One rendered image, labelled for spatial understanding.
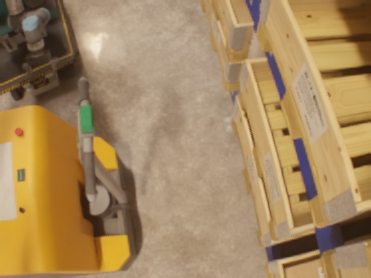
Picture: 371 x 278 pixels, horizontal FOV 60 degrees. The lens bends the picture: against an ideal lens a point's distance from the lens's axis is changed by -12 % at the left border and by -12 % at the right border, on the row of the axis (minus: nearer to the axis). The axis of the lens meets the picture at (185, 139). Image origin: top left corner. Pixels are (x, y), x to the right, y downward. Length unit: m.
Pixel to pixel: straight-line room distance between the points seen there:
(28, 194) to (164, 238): 1.05
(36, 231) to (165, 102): 1.46
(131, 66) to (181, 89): 0.44
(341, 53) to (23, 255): 1.52
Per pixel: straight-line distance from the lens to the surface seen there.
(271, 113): 1.78
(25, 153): 1.70
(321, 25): 1.42
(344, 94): 1.27
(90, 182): 1.08
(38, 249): 1.58
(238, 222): 2.37
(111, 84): 2.75
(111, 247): 2.03
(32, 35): 1.86
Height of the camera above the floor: 2.33
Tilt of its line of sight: 69 degrees down
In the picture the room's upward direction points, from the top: 2 degrees counter-clockwise
